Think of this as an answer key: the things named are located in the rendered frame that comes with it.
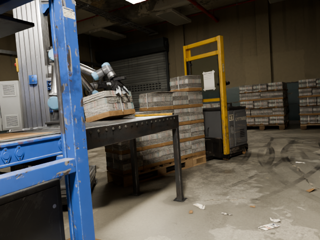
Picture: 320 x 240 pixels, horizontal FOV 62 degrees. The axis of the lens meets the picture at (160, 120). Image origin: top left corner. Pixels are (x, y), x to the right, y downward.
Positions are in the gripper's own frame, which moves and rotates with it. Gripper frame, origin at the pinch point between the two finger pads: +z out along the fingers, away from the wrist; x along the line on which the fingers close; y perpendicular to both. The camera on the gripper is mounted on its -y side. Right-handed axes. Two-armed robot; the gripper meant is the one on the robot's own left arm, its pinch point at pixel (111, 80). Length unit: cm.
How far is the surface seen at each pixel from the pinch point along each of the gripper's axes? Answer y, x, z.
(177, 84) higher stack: 21, 4, 97
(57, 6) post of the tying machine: -19, 206, -94
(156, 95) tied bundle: 29, 35, 41
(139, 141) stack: 79, 40, 2
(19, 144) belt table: 34, 202, -121
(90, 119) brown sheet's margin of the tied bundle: 36, 91, -61
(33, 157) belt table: 41, 198, -118
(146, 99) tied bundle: 33, 15, 36
